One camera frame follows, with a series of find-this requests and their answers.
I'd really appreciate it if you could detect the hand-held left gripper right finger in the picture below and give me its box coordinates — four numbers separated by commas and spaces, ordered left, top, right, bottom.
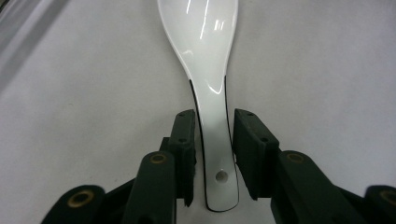
233, 107, 369, 224

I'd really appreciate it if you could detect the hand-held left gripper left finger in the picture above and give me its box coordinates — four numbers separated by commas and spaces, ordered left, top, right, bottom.
121, 108, 198, 224

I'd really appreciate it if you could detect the white ceramic spoon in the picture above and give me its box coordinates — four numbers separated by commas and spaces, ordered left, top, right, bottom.
156, 0, 241, 214

